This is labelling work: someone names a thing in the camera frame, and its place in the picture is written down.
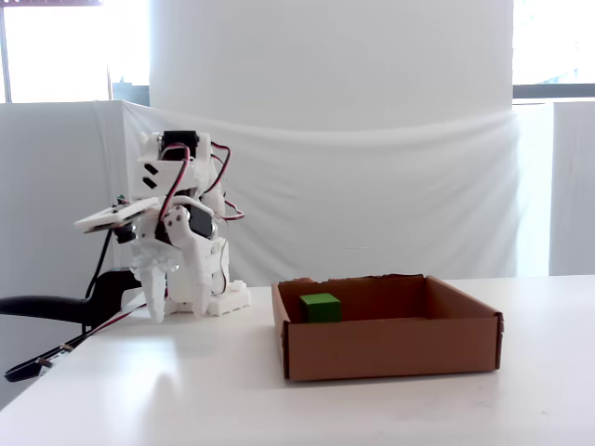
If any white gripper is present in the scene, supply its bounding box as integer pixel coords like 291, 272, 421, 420
128, 196, 223, 325

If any green cube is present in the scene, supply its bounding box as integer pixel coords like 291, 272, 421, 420
298, 293, 343, 325

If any brown cardboard box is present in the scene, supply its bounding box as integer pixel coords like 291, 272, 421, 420
271, 272, 506, 384

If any black table clamp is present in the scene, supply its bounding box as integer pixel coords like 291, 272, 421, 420
0, 268, 145, 329

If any wide white partition panel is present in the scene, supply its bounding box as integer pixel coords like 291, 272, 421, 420
0, 99, 150, 303

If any white cloth backdrop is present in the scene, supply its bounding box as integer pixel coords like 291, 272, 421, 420
121, 0, 557, 285

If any narrow white partition panel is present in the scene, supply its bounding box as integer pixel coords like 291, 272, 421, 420
548, 99, 595, 278

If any black camera cable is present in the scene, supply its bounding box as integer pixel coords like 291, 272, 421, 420
85, 230, 115, 334

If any red black servo cable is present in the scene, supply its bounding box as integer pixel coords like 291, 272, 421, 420
157, 146, 192, 224
222, 197, 246, 223
211, 144, 232, 187

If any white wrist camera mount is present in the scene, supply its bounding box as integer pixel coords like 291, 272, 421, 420
73, 197, 162, 233

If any red black wire bundle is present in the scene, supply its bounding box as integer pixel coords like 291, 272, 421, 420
3, 292, 162, 383

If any dark horizontal window frame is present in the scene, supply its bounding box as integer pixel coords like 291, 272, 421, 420
512, 83, 595, 100

